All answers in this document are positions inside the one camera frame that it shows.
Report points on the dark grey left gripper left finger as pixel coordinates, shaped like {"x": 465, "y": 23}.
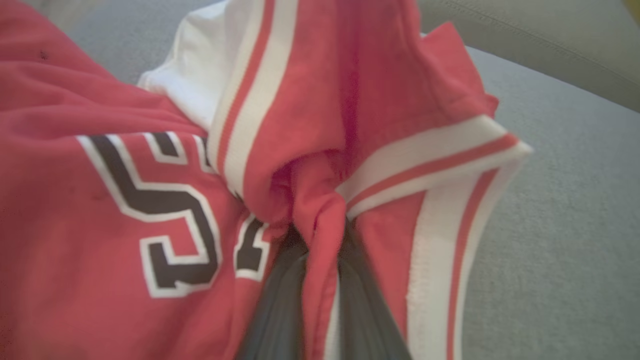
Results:
{"x": 277, "y": 310}

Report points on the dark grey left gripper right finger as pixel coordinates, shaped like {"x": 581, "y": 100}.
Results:
{"x": 365, "y": 310}

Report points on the red basketball jersey white trim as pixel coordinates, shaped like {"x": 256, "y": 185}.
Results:
{"x": 125, "y": 200}

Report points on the beige sofa seat cushion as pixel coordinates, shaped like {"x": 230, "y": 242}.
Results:
{"x": 540, "y": 40}

